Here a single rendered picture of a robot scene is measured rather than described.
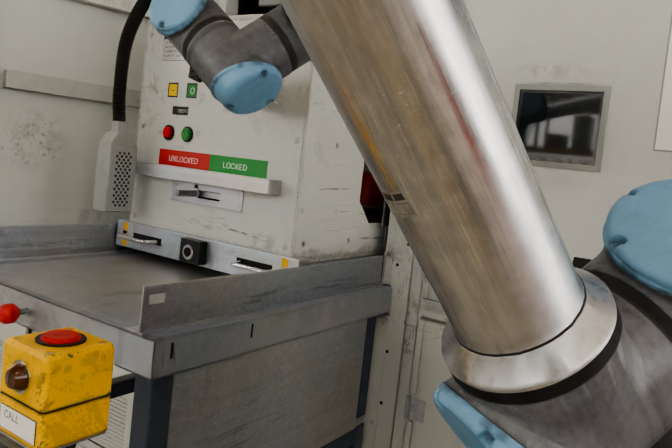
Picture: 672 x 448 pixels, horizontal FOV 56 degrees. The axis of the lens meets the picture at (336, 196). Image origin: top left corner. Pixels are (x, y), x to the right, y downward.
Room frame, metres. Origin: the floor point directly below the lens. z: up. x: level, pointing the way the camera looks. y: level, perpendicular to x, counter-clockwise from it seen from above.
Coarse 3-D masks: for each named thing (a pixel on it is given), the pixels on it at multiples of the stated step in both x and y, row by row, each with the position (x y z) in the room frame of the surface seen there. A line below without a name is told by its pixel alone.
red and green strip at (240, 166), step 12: (168, 156) 1.40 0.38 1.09; (180, 156) 1.38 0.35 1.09; (192, 156) 1.36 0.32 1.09; (204, 156) 1.34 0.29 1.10; (216, 156) 1.32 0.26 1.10; (228, 156) 1.30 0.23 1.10; (204, 168) 1.34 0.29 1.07; (216, 168) 1.32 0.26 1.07; (228, 168) 1.30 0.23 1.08; (240, 168) 1.28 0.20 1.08; (252, 168) 1.26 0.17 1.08; (264, 168) 1.25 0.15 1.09
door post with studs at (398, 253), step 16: (400, 240) 1.41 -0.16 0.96; (400, 256) 1.40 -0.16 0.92; (384, 272) 1.43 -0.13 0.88; (400, 272) 1.40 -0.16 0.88; (400, 288) 1.40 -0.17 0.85; (400, 304) 1.40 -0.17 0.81; (400, 320) 1.39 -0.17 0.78; (400, 336) 1.39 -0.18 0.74; (384, 368) 1.41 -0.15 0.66; (384, 384) 1.41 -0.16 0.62; (384, 400) 1.40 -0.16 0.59; (384, 416) 1.40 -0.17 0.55; (384, 432) 1.40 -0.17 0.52
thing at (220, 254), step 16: (144, 224) 1.43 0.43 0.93; (160, 240) 1.39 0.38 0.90; (176, 240) 1.36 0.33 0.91; (208, 240) 1.30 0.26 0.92; (176, 256) 1.35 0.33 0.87; (208, 256) 1.30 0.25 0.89; (224, 256) 1.28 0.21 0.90; (240, 256) 1.25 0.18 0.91; (256, 256) 1.23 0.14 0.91; (272, 256) 1.21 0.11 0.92; (288, 256) 1.20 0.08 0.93; (304, 256) 1.22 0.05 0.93; (224, 272) 1.27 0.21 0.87; (240, 272) 1.25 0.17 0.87
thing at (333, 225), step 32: (320, 96) 1.22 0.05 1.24; (320, 128) 1.23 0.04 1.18; (320, 160) 1.24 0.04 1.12; (352, 160) 1.34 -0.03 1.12; (320, 192) 1.25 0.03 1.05; (352, 192) 1.35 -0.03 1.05; (320, 224) 1.26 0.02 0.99; (352, 224) 1.36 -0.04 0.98; (320, 256) 1.27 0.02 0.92; (352, 256) 1.38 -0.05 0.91
